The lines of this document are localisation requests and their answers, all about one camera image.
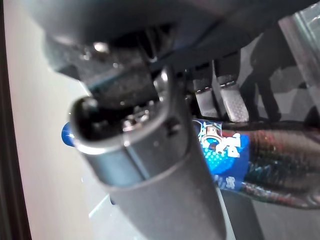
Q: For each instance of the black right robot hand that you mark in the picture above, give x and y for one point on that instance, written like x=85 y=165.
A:
x=160 y=175

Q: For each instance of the Pepsi cola bottle blue label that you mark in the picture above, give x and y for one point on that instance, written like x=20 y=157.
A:
x=225 y=160

